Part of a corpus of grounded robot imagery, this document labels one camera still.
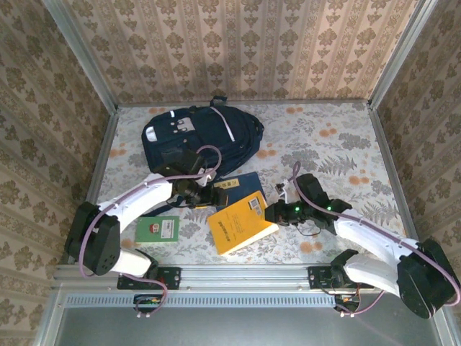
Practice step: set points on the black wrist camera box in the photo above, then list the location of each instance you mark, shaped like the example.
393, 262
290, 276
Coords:
180, 160
311, 189

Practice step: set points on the aluminium front rail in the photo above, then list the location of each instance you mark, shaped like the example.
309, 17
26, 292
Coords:
245, 275

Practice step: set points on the aluminium side rail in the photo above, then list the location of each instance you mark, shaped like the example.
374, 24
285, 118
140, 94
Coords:
98, 162
392, 162

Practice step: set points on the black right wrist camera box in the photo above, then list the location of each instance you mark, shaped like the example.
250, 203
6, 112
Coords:
311, 189

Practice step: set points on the blue cloth-covered book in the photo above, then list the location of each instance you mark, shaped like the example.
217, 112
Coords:
248, 189

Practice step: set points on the aluminium back rail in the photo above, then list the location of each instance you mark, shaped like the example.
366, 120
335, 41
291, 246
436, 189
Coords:
335, 102

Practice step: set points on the white camera bracket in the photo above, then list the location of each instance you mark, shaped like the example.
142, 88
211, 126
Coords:
284, 190
208, 175

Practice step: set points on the yellow book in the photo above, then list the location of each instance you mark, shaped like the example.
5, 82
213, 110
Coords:
237, 227

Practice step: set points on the grey metal cabinet top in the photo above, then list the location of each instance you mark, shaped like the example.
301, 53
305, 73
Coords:
234, 328

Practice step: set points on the small connector board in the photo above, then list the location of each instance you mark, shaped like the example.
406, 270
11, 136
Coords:
147, 302
347, 302

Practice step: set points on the aluminium frame post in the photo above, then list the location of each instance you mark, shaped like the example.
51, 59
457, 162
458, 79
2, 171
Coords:
87, 61
400, 54

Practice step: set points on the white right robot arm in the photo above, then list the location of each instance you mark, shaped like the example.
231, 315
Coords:
367, 238

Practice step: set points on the white right camera bracket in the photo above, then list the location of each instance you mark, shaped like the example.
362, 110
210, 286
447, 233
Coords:
284, 190

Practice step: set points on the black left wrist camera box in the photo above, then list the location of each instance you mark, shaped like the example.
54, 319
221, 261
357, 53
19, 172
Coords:
180, 160

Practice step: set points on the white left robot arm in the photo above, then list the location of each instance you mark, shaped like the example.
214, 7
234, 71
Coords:
144, 194

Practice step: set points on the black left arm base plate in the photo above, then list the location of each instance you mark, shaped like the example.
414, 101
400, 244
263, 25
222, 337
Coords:
173, 277

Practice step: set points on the white left camera bracket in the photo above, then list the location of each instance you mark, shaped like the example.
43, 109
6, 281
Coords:
208, 175

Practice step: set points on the green notebook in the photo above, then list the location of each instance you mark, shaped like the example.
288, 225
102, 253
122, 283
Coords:
155, 230

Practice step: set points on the floral patterned tablecloth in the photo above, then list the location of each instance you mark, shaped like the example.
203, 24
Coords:
360, 126

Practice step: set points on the navy blue backpack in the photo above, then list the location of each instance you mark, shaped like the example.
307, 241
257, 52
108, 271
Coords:
209, 137

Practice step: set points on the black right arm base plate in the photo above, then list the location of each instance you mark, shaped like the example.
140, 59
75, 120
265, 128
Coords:
315, 277

